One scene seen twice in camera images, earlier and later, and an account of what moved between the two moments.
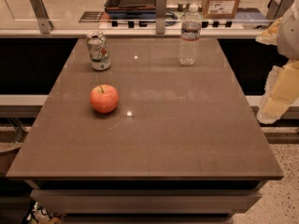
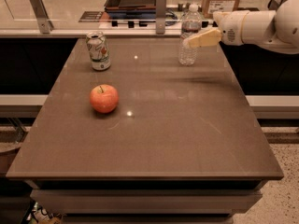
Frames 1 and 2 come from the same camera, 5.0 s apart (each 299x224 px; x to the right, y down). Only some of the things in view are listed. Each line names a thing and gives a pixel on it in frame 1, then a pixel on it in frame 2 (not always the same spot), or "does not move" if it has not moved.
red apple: x=104 y=98 does not move
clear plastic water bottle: x=191 y=36 does not move
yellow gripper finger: x=281 y=91 → x=230 y=23
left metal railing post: x=44 y=22 does not move
